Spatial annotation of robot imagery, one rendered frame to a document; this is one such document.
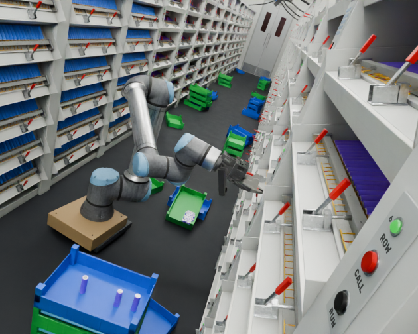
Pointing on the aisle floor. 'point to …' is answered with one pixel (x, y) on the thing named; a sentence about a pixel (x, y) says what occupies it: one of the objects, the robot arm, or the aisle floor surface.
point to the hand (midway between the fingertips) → (259, 191)
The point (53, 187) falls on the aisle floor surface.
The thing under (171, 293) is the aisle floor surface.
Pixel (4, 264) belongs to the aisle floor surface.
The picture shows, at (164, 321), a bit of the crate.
